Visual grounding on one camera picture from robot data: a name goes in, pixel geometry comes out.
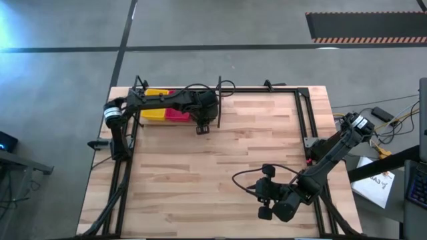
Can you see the white printed paper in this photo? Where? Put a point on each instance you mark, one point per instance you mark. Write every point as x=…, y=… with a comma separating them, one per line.
x=373, y=190

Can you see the red slotted plastic basket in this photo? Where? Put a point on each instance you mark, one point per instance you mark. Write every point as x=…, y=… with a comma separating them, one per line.
x=178, y=116

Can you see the black power adapter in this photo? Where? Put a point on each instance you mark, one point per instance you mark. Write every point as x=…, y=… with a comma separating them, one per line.
x=382, y=114

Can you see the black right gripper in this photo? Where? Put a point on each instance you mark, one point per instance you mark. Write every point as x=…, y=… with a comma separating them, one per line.
x=283, y=193

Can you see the black aluminium rig frame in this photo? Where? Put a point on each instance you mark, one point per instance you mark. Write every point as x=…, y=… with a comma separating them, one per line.
x=260, y=90

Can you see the yellow slotted plastic basket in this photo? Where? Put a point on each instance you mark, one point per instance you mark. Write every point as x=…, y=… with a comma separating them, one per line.
x=153, y=115

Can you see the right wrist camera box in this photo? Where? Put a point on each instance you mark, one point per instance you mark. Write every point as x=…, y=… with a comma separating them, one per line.
x=263, y=188

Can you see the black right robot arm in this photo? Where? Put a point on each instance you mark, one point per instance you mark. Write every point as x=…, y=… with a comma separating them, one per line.
x=333, y=150

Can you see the small red connector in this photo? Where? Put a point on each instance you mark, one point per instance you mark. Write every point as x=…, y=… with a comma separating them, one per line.
x=309, y=162

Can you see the black device with blue light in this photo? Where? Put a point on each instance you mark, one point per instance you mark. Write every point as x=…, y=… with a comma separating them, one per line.
x=8, y=141

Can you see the black hazard-striped floor mat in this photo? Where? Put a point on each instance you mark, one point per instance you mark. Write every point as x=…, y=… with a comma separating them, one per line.
x=367, y=26

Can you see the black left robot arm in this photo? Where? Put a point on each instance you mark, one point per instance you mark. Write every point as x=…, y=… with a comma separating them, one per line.
x=150, y=101

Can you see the black backlit keyboard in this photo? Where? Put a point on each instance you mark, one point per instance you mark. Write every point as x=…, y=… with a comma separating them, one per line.
x=419, y=188

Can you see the grey side desk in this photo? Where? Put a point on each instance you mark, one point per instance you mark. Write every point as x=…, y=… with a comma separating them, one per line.
x=20, y=161

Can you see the black table clamp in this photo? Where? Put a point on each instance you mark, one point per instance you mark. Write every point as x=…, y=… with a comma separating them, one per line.
x=141, y=82
x=268, y=84
x=98, y=144

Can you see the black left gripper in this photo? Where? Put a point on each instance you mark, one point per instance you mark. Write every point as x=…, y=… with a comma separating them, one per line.
x=205, y=118

